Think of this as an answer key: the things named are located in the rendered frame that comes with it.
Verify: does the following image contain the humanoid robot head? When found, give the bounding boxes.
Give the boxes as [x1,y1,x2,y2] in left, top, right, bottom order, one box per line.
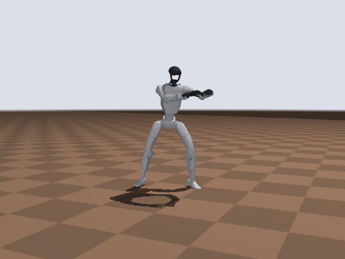
[168,66,182,87]

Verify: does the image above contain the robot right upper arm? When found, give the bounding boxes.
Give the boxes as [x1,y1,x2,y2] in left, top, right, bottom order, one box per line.
[155,85,171,104]

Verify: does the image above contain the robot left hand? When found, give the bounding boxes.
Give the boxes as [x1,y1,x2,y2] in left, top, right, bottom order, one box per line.
[202,89,213,96]

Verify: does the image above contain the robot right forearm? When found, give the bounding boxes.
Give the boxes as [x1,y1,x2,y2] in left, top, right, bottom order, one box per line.
[163,93,187,102]

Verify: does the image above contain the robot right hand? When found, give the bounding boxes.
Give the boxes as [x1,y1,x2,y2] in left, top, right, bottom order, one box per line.
[182,90,203,98]

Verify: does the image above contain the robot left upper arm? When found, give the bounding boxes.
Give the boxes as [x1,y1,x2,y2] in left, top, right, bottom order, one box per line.
[183,85,205,100]

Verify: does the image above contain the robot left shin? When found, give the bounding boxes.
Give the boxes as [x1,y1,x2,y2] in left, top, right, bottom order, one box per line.
[186,154,196,182]

